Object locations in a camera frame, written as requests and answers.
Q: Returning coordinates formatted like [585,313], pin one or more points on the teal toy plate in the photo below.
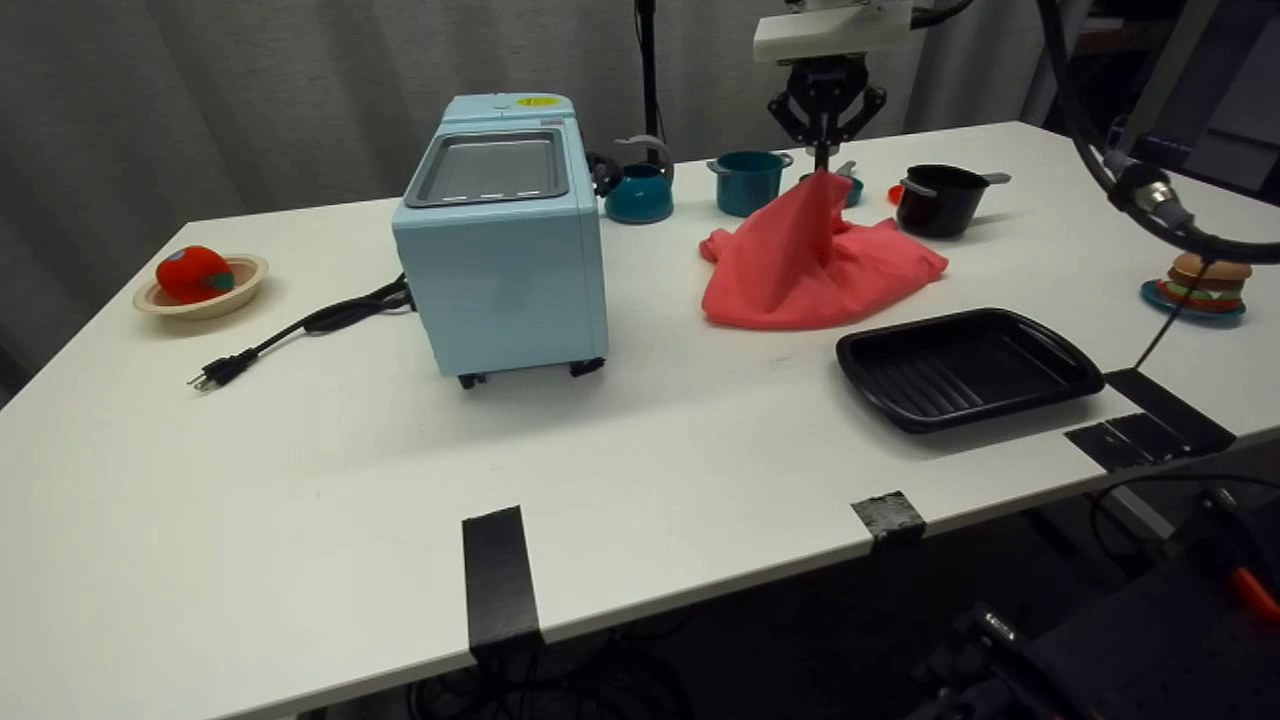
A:
[1159,307]

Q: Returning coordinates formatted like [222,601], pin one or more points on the black ridged tray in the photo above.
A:
[963,374]

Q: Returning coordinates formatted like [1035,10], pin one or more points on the small black tape piece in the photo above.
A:
[891,514]

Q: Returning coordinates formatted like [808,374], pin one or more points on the teal toy kettle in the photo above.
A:
[640,199]

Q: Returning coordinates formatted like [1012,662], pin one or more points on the red shirt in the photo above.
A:
[803,265]

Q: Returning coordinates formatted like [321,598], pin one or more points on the teal toy pot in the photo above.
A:
[749,187]

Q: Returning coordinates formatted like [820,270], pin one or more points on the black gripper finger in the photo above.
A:
[864,112]
[798,116]

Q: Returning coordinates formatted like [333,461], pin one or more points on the red toy tomato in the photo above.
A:
[193,274]

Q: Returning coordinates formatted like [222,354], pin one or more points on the long black tape strip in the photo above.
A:
[503,572]

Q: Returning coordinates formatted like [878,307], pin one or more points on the small red toy piece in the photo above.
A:
[894,194]

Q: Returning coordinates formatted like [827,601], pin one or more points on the plate with red food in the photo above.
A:
[202,309]

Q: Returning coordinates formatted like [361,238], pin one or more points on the wide black tape patch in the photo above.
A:
[1152,427]

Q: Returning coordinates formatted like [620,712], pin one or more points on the black toy pot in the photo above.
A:
[940,204]

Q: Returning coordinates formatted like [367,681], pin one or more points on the toy burger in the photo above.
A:
[1205,280]

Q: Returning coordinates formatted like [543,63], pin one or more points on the light blue toaster oven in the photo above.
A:
[506,294]

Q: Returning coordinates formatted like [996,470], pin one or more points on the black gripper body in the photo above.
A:
[827,80]

